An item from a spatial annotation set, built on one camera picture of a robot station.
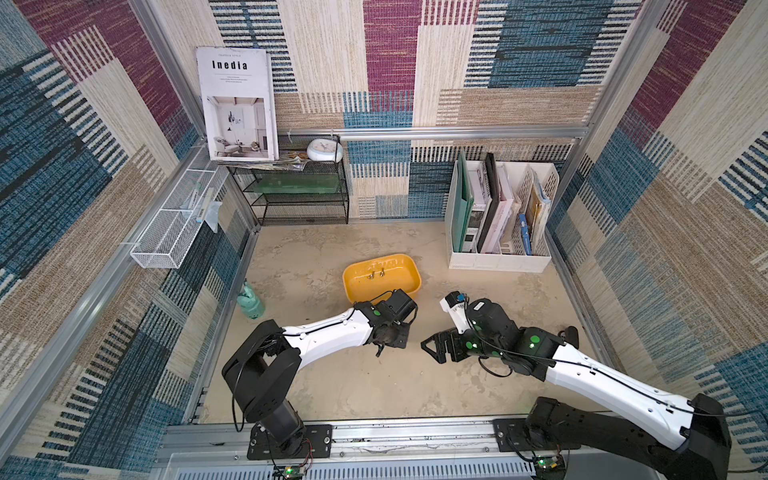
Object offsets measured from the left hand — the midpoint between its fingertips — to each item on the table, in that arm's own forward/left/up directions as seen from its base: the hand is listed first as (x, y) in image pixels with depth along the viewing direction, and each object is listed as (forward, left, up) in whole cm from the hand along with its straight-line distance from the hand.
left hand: (400, 335), depth 87 cm
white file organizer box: (+26, -29, +21) cm, 44 cm away
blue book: (+27, -40, +12) cm, 50 cm away
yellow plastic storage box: (+22, +10, -4) cm, 25 cm away
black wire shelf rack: (+39, +32, +22) cm, 55 cm away
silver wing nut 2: (+24, +5, -3) cm, 25 cm away
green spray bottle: (+9, +44, +2) cm, 45 cm away
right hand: (-6, -8, +10) cm, 14 cm away
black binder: (+35, -28, +26) cm, 52 cm away
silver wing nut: (+24, +9, -4) cm, 25 cm away
